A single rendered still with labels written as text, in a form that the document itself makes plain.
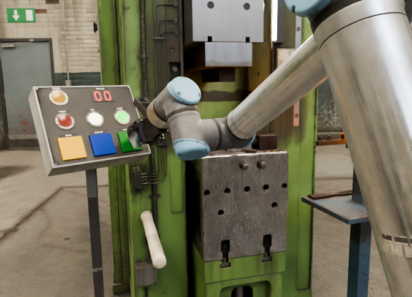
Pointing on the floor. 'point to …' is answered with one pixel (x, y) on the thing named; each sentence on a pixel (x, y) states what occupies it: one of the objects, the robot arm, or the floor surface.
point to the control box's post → (94, 231)
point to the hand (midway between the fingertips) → (131, 136)
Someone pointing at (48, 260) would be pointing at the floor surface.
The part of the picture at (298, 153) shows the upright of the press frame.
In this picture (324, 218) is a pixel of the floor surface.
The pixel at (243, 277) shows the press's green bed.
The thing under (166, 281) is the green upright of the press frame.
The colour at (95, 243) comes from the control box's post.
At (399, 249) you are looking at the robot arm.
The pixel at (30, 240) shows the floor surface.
